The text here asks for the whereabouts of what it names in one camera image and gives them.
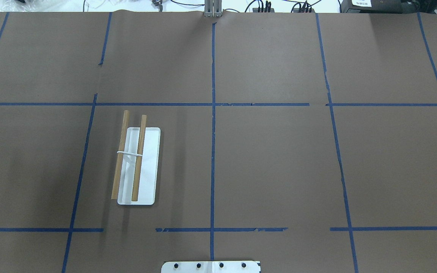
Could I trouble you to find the white wood towel rack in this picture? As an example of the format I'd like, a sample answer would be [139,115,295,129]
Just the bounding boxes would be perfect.
[111,110,161,206]

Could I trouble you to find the black power strip left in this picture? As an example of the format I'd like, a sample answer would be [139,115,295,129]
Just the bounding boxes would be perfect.
[250,0,274,13]

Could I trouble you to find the black power strip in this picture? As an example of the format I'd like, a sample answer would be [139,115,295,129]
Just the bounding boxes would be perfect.
[290,1,314,13]
[250,0,274,13]

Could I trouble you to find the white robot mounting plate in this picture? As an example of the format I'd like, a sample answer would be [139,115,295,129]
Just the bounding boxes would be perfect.
[161,260,261,273]

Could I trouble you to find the black power strip right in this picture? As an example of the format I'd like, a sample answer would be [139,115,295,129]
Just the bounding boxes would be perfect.
[290,1,314,13]

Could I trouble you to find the black box with label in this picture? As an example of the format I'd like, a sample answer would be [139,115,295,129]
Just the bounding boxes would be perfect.
[341,0,431,14]

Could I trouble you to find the grey aluminium frame post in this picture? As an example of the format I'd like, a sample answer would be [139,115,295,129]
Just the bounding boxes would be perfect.
[204,0,223,17]

